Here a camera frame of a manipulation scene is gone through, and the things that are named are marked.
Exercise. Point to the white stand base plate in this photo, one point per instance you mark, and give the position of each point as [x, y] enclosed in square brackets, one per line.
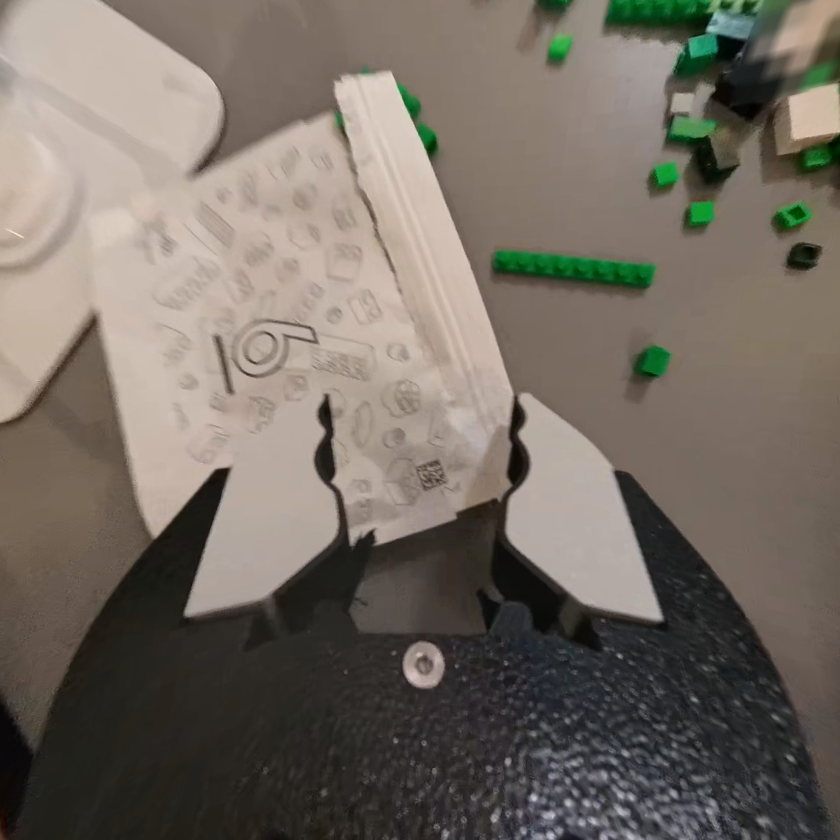
[131, 79]

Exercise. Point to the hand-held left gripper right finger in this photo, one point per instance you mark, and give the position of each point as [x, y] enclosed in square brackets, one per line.
[577, 525]

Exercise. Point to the white printed paper bag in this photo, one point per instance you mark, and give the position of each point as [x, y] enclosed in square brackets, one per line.
[275, 295]

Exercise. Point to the long thin green plate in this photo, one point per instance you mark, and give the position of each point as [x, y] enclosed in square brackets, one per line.
[571, 269]

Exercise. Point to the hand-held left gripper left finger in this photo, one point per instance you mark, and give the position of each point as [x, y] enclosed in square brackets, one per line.
[262, 525]

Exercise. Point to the pile of green toy bricks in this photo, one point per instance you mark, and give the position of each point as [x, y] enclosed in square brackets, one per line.
[702, 49]

